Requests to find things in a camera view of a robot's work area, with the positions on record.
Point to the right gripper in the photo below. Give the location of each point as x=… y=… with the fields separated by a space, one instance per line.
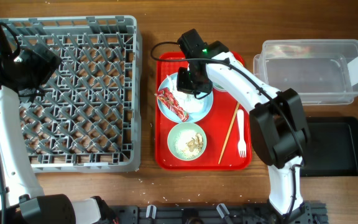
x=182 y=83

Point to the white napkin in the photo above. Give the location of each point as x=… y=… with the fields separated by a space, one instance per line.
x=187 y=101

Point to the light blue plate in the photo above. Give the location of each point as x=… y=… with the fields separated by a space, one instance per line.
x=193 y=117

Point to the red snack wrapper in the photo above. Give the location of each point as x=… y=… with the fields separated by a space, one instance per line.
x=169 y=101

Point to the green bowl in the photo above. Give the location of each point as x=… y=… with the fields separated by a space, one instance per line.
x=174 y=132

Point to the rice and food scraps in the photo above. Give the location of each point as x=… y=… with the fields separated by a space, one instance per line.
x=188 y=143

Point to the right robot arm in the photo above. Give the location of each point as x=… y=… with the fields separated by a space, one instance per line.
x=278 y=126

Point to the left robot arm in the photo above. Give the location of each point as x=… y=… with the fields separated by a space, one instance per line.
x=23 y=72

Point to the grey dishwasher rack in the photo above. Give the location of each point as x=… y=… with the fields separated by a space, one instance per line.
x=89 y=118

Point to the light blue small bowl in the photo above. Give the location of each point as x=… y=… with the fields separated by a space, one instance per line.
x=218 y=87

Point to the wooden chopstick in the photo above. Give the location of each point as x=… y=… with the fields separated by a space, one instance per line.
x=228 y=133

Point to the red plastic tray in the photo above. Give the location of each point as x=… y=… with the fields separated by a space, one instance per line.
x=215 y=124

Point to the white plastic fork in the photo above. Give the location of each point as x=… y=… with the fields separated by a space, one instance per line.
x=241 y=145

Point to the clear plastic bin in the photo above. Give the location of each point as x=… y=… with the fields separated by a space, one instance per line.
x=321 y=71

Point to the black tray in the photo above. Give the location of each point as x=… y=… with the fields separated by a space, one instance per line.
x=334 y=147

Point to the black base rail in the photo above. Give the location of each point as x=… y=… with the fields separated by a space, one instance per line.
x=308 y=213

